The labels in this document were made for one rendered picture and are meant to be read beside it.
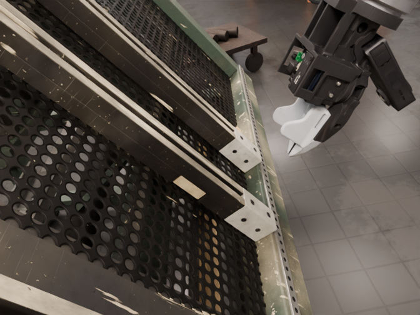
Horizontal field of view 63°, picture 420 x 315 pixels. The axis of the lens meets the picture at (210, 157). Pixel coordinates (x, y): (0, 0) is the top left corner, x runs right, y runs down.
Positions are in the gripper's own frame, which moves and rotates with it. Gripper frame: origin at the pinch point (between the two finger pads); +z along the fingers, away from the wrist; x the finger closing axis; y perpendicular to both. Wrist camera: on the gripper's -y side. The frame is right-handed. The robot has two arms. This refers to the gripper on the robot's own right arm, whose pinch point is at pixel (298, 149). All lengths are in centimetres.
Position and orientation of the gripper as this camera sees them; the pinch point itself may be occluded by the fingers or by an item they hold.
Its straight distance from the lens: 50.9
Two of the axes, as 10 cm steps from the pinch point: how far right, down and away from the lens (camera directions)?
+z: -3.6, 7.6, 5.4
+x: 1.4, 6.2, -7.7
